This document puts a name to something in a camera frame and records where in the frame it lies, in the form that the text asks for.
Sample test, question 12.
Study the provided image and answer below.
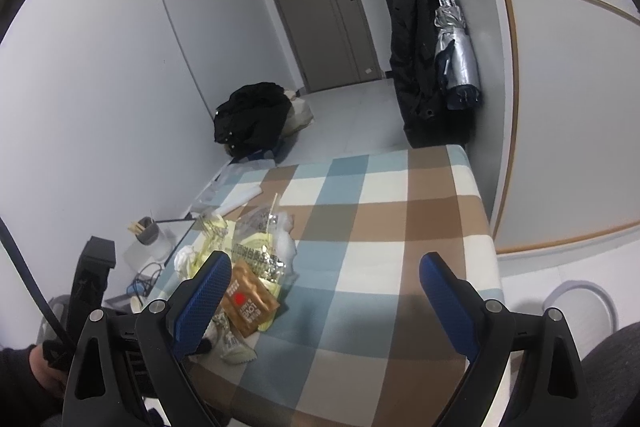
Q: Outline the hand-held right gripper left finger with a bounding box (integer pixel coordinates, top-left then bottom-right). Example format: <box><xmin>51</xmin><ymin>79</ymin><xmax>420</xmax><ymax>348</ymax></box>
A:
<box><xmin>62</xmin><ymin>250</ymin><xmax>233</xmax><ymax>427</ymax></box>

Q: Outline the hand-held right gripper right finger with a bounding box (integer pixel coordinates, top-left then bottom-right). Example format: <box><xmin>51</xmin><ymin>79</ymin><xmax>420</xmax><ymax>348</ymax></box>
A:
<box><xmin>419</xmin><ymin>252</ymin><xmax>591</xmax><ymax>427</ymax></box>

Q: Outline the yellow printed wrapper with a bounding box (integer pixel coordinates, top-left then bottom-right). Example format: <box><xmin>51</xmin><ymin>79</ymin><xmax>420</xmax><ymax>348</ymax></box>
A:
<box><xmin>220</xmin><ymin>227</ymin><xmax>298</xmax><ymax>333</ymax></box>

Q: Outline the clear printed wrapper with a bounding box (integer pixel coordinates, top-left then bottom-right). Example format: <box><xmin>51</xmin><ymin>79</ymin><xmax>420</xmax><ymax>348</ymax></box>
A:
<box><xmin>237</xmin><ymin>206</ymin><xmax>296</xmax><ymax>238</ymax></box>

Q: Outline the person's left forearm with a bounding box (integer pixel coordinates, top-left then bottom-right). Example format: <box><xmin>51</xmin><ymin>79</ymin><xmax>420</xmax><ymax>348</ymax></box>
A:
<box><xmin>0</xmin><ymin>347</ymin><xmax>66</xmax><ymax>427</ymax></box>

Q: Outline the person's left hand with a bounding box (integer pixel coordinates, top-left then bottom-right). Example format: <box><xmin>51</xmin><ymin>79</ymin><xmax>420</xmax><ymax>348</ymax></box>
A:
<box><xmin>27</xmin><ymin>344</ymin><xmax>68</xmax><ymax>395</ymax></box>

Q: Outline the crumpled white tissue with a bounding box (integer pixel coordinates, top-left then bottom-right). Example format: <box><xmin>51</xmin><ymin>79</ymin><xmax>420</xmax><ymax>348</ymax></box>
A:
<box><xmin>172</xmin><ymin>244</ymin><xmax>206</xmax><ymax>280</ymax></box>

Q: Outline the brown sachet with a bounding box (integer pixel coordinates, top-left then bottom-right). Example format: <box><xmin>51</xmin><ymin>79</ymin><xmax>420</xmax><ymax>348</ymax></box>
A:
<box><xmin>220</xmin><ymin>259</ymin><xmax>281</xmax><ymax>338</ymax></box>

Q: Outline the white round container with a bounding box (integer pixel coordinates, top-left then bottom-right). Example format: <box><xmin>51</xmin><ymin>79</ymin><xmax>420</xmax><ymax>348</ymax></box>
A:
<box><xmin>124</xmin><ymin>227</ymin><xmax>173</xmax><ymax>278</ymax></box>

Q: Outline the grey cup with sticks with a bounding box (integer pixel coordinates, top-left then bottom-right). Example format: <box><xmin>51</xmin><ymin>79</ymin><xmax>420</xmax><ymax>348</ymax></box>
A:
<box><xmin>129</xmin><ymin>217</ymin><xmax>160</xmax><ymax>244</ymax></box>

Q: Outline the small white wrapper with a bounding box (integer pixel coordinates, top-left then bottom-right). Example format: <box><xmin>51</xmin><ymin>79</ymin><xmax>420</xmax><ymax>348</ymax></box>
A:
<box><xmin>210</xmin><ymin>312</ymin><xmax>256</xmax><ymax>365</ymax></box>

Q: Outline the crumpled clear yellow wrapper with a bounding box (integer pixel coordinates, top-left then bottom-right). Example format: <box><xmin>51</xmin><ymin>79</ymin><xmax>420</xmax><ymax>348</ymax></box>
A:
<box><xmin>197</xmin><ymin>212</ymin><xmax>236</xmax><ymax>253</ymax></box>

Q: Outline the checked blanket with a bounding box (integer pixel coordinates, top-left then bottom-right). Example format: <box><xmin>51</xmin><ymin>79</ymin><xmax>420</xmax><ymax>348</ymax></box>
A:
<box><xmin>150</xmin><ymin>144</ymin><xmax>503</xmax><ymax>427</ymax></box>

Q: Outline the white plastic sheet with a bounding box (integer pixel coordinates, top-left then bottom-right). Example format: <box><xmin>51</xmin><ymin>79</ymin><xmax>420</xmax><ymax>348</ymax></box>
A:
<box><xmin>192</xmin><ymin>159</ymin><xmax>263</xmax><ymax>218</ymax></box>

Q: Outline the person's grey trouser leg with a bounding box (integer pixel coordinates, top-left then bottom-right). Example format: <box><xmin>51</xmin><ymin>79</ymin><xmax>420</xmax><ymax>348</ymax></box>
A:
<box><xmin>575</xmin><ymin>324</ymin><xmax>640</xmax><ymax>427</ymax></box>

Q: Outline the black jacket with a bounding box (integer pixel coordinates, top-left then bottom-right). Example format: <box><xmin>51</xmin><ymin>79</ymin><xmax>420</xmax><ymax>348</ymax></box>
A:
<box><xmin>214</xmin><ymin>82</ymin><xmax>293</xmax><ymax>158</ymax></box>

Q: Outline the beige bag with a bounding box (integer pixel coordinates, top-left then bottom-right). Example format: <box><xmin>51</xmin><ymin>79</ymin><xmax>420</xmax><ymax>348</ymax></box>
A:
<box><xmin>285</xmin><ymin>89</ymin><xmax>316</xmax><ymax>135</ymax></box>

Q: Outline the white wardrobe with wooden trim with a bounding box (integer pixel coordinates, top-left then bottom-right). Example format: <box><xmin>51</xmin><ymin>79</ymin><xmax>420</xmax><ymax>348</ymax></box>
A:
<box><xmin>475</xmin><ymin>0</ymin><xmax>640</xmax><ymax>258</ymax></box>

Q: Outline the silver folded umbrella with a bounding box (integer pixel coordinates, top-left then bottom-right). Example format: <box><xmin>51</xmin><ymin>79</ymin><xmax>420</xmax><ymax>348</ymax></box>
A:
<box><xmin>434</xmin><ymin>0</ymin><xmax>483</xmax><ymax>110</ymax></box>

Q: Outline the black hanging coat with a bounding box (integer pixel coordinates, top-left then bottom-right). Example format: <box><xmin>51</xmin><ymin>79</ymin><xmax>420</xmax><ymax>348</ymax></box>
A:
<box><xmin>389</xmin><ymin>0</ymin><xmax>476</xmax><ymax>148</ymax></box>

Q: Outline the grey brown door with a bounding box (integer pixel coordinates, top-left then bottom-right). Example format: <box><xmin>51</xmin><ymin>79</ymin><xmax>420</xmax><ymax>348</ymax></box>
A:
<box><xmin>251</xmin><ymin>0</ymin><xmax>386</xmax><ymax>94</ymax></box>

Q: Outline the blue cable bundle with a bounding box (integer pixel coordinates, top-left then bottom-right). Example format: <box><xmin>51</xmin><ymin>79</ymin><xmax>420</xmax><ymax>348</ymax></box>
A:
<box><xmin>127</xmin><ymin>262</ymin><xmax>163</xmax><ymax>298</ymax></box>

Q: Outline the black cable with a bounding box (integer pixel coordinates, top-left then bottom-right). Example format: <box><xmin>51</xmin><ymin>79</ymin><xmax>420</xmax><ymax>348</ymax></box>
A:
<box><xmin>0</xmin><ymin>216</ymin><xmax>68</xmax><ymax>355</ymax></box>

